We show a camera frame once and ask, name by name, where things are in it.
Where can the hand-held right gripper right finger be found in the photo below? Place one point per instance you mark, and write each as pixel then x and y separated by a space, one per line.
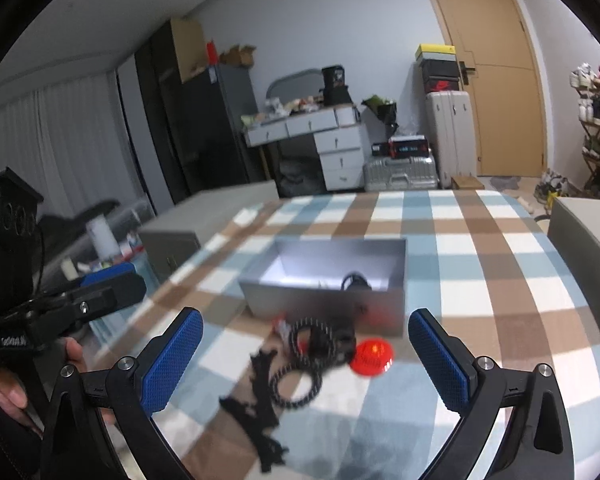
pixel 437 360

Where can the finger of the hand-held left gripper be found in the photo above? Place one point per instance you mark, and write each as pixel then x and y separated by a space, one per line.
pixel 112 297

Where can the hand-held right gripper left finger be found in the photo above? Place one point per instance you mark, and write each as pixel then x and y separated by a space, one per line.
pixel 172 360

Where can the red round hair ornament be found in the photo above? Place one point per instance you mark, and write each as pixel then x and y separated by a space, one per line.
pixel 372 358

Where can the black hair claw clip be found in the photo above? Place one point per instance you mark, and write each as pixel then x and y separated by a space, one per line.
pixel 340 347

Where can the small red white hair clip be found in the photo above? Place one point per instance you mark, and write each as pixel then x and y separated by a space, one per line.
pixel 281 327

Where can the grey storage box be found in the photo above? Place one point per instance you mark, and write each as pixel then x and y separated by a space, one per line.
pixel 325 312

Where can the person's left hand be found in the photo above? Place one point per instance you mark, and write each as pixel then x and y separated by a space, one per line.
pixel 10 390

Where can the white bottle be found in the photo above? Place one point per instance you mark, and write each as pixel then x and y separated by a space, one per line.
pixel 101 237

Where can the dark cloth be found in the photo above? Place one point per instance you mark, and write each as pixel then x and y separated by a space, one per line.
pixel 75 217

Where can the checked blanket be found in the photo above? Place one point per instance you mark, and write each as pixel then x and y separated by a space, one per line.
pixel 480 270

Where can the white curtain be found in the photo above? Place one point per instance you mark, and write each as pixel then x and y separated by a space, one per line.
pixel 55 140

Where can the small cardboard box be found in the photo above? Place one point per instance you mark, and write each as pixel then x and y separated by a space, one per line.
pixel 467 182

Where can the dark wardrobe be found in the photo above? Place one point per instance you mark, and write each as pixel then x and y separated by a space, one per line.
pixel 157 120

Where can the grey bed board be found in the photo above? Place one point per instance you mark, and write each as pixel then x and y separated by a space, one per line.
pixel 580 240

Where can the silver suitcase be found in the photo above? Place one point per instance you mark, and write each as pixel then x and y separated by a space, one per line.
pixel 400 175

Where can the grey refrigerator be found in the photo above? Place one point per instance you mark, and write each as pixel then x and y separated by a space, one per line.
pixel 220 125

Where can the pile of shoes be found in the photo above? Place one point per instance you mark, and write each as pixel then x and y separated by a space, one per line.
pixel 550 187

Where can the black device with display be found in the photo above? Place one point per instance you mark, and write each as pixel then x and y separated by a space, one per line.
pixel 402 147

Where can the white suitcase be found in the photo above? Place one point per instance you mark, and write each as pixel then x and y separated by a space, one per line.
pixel 452 140

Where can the dark bag under desk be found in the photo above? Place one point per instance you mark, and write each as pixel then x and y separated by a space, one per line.
pixel 300 177

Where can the white desk with drawers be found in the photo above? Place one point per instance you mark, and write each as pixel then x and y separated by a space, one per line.
pixel 337 145

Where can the desk clutter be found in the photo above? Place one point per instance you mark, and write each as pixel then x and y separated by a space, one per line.
pixel 280 107

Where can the dark wrapped bouquet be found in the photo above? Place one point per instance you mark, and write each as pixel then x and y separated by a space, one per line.
pixel 382 110

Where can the wooden door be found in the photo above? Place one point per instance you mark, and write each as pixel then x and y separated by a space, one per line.
pixel 500 110

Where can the flat cardboard box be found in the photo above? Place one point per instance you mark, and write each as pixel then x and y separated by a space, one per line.
pixel 190 47

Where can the open cardboard box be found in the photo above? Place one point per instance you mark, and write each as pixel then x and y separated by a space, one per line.
pixel 237 57

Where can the arched mirror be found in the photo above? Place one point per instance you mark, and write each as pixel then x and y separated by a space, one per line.
pixel 285 85

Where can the black shoe box red logo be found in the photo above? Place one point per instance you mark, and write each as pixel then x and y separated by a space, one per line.
pixel 442 85

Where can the black bag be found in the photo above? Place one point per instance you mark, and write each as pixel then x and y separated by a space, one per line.
pixel 336 87

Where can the dark grey shoe box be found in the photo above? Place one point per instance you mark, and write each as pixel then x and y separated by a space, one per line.
pixel 439 68

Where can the yellow lid shoe box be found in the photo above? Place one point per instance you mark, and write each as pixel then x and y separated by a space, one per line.
pixel 434 52

